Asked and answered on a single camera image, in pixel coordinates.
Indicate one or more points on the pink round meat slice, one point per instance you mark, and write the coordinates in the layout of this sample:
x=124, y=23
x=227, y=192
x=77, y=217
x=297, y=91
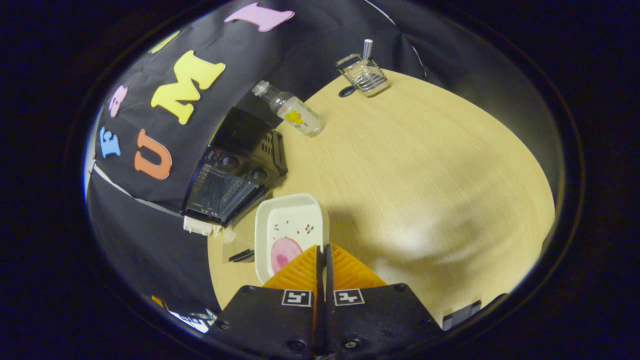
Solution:
x=282, y=252

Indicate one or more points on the metal utensil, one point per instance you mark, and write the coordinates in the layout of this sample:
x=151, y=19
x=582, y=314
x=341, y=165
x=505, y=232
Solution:
x=367, y=48

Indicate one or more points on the white rectangular plate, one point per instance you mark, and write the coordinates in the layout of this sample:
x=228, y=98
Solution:
x=290, y=215

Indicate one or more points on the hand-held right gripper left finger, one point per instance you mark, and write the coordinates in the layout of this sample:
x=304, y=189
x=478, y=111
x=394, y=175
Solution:
x=270, y=320

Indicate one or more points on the white toaster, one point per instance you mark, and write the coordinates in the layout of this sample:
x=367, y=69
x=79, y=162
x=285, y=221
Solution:
x=197, y=226

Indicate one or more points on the clear drink bottle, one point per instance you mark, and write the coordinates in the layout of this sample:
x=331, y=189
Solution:
x=295, y=112

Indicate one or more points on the black electric oven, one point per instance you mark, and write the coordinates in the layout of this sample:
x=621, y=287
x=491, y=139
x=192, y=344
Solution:
x=235, y=150

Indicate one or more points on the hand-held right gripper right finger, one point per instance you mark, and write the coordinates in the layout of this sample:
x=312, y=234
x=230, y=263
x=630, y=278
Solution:
x=380, y=320

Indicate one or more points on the black round lid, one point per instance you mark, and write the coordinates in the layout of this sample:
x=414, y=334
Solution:
x=341, y=92

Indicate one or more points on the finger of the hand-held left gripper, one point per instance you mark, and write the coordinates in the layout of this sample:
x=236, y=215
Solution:
x=158, y=301

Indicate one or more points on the black rectangular bracket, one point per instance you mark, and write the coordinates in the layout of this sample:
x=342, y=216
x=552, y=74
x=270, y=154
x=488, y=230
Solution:
x=461, y=316

